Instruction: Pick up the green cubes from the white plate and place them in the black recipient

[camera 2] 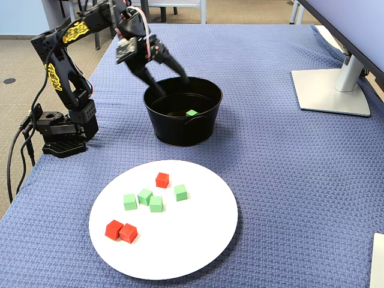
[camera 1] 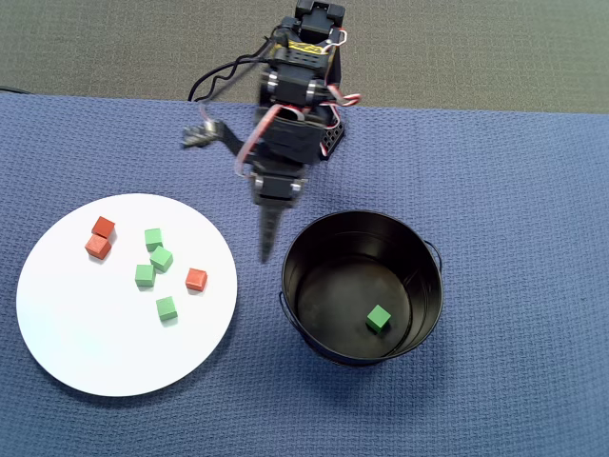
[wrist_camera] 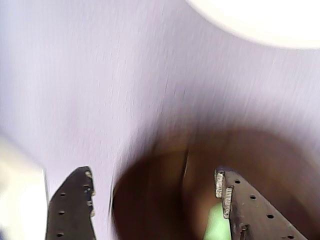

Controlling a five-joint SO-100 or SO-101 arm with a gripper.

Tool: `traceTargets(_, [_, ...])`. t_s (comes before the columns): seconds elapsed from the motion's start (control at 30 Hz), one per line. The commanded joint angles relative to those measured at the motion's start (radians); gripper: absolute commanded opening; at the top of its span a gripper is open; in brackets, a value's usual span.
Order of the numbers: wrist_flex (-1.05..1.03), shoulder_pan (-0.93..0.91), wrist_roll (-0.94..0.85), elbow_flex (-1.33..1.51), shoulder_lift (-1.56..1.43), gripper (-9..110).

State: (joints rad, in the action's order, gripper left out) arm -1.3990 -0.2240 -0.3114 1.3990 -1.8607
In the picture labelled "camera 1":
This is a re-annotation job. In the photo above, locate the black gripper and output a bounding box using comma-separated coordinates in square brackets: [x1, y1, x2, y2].
[245, 116, 325, 265]

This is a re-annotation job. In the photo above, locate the white round plate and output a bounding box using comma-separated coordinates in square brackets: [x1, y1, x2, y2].
[15, 192, 239, 399]

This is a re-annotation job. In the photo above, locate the black round bowl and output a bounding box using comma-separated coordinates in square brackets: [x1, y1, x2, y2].
[278, 209, 444, 368]

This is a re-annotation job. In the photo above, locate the blue woven table cloth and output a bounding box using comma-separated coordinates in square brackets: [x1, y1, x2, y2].
[0, 91, 609, 457]

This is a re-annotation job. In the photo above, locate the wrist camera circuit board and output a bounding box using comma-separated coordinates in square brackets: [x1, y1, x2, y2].
[181, 118, 227, 149]

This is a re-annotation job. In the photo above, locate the thick black cable with plug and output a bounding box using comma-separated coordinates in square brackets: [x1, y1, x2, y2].
[196, 54, 282, 103]

